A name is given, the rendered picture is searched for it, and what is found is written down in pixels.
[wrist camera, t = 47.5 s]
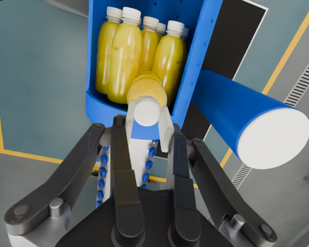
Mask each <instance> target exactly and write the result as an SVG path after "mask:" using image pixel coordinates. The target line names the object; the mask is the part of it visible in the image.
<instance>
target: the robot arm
mask: <svg viewBox="0 0 309 247"><path fill-rule="evenodd" d="M134 108H135V101H134V100H130V101H129V107H128V113H127V115H121V114H118V115H117V116H115V117H114V118H113V125H112V126H111V127H105V125H104V124H102V123H94V124H92V125H91V126H90V127H89V128H88V130H87V131H86V132H85V134H84V135H83V136H82V137H81V139H80V140H79V141H78V142H77V144H76V145H75V146H74V147H73V149H72V150H71V151H70V152H69V154H68V155H67V156H66V157H65V159H64V160H63V161H62V162H61V164H60V165H59V166H58V167H57V169H56V170H55V171H54V173H53V174H52V175H51V176H50V178H49V179H48V180H47V181H46V182H45V183H43V184H42V185H41V186H39V187H38V188H36V189H35V190H34V191H32V192H31V193H29V194H28V195H27V196H25V197H24V198H22V199H21V200H20V201H18V202H17V203H15V204H14V205H12V206H11V207H10V208H9V209H8V210H7V211H6V213H5V215H4V223H5V226H6V229H7V233H8V236H9V240H10V242H11V246H12V247H272V246H273V245H274V244H275V243H276V242H277V240H278V237H277V234H276V232H275V231H274V230H273V228H272V227H271V226H270V225H269V224H268V223H267V222H266V221H265V220H264V219H263V218H262V217H261V216H260V215H258V214H257V213H256V212H255V211H254V210H253V209H252V208H251V207H250V206H249V205H248V204H247V203H246V202H245V201H244V199H243V198H242V196H241V195H240V193H239V192H238V190H237V189H236V188H235V186H234V185H233V183H232V182H231V180H230V179H229V178H228V176H227V175H226V173H225V172H224V170H223V169H222V167H221V166H220V164H219V163H218V161H217V160H216V159H215V157H214V156H213V154H212V153H211V151H210V150H209V148H208V147H207V145H206V144H205V142H204V141H203V140H201V139H199V138H193V140H192V141H191V140H188V139H186V136H185V135H184V134H183V133H182V132H181V130H180V127H179V125H178V124H177V123H172V120H171V117H170V114H169V110H168V107H167V106H162V109H161V115H160V119H159V121H158V128H159V136H160V144H161V151H162V152H168V150H169V148H170V150H169V153H168V156H167V158H168V166H167V177H166V189H165V190H158V191H152V190H149V189H145V188H142V187H137V183H136V178H135V172H134V170H132V167H131V161H130V154H129V143H130V138H131V132H132V126H133V117H134ZM107 146H110V197H109V198H108V199H107V200H106V201H105V202H103V203H102V204H101V205H100V206H99V207H97V208H96V209H95V210H94V211H93V212H92V213H90V214H89V215H88V216H87V217H86V218H84V219H83V220H82V221H81V222H79V223H78V224H77V225H76V226H75V227H73V228H72V229H71V230H70V231H69V232H67V231H66V230H67V229H68V227H69V225H70V222H71V210H72V208H73V207H74V205H75V203H76V201H77V199H78V197H79V195H80V193H81V191H82V189H83V187H84V185H85V183H86V181H87V179H88V177H89V175H90V173H91V171H92V169H93V167H94V165H95V163H96V161H97V159H98V157H99V155H100V153H101V151H102V149H103V147H107ZM189 168H190V170H191V172H192V175H193V177H194V179H195V182H196V184H197V186H198V188H199V191H200V193H201V195H202V198H203V200H204V202H205V205H206V207H207V209H208V212H209V214H210V216H211V219H212V221H213V223H214V225H215V226H216V228H215V227H214V226H213V225H212V224H211V223H210V222H209V221H208V220H207V219H206V218H205V217H204V215H203V214H202V213H201V212H200V211H199V210H198V209H197V208H196V200H195V192H194V184H193V179H191V178H190V174H189Z"/></svg>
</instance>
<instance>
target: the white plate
mask: <svg viewBox="0 0 309 247"><path fill-rule="evenodd" d="M308 138H309V120H308V118H307V117H306V116H305V115H304V114H303V113H302V112H300V111H298V110H295V109H291V108H280V109H275V110H271V111H268V112H266V113H264V114H262V115H260V116H259V117H257V118H256V119H254V120H253V121H252V122H251V123H250V124H249V125H248V126H247V127H246V128H245V129H244V131H243V132H242V134H241V136H240V138H239V141H238V145H237V152H238V156H239V158H240V159H241V161H242V162H243V163H244V164H245V165H247V166H249V167H251V168H254V169H270V168H274V167H277V166H280V165H282V164H284V163H286V162H288V161H289V160H291V159H292V158H293V157H295V156H296V155H297V154H298V153H299V152H300V151H301V150H302V149H303V147H304V146H305V144H306V143H307V141H308Z"/></svg>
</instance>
